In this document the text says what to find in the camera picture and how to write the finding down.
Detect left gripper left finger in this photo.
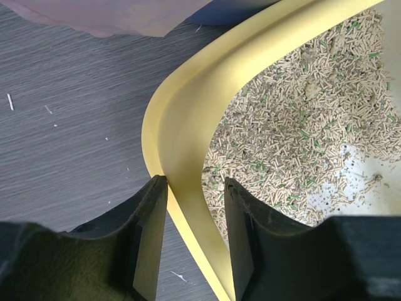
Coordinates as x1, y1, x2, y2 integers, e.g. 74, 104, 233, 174
1, 176, 167, 300

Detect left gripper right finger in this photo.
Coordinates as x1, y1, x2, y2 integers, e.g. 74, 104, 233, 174
224, 178, 400, 300

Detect yellow litter box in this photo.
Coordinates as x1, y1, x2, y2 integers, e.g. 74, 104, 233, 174
142, 1, 400, 300

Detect cat litter pellets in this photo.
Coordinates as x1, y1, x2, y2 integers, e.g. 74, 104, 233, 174
202, 9, 400, 235

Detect pink bin liner bag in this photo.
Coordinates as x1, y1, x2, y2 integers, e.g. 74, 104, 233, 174
1, 0, 209, 38

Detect blue trash bin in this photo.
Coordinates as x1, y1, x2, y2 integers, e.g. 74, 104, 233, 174
186, 0, 278, 26

